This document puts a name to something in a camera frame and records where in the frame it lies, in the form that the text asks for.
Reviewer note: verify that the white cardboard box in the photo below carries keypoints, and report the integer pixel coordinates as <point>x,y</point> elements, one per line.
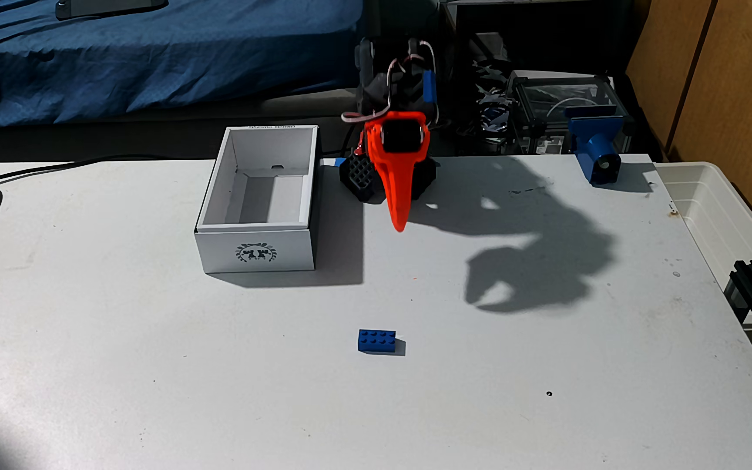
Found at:
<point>255,251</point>

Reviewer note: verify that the clear enclosure black frame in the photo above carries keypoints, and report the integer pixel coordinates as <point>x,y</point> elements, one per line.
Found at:
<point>546,104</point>

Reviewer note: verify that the wooden cupboard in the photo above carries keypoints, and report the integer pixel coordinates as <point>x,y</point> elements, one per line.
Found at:
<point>728,85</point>

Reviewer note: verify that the blue printed clamp mount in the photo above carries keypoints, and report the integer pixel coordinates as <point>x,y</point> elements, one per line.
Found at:
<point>595,147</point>

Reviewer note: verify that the white plastic tub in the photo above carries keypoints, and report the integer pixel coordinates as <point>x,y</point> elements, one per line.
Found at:
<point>709,209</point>

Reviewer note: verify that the blue toy brick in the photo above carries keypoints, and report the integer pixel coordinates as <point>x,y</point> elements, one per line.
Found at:
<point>376,341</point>

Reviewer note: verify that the blue bed sheet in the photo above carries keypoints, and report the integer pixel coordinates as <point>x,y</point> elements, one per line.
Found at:
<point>154,59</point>

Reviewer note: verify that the dark flat device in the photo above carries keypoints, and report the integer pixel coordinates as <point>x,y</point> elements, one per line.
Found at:
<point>108,6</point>

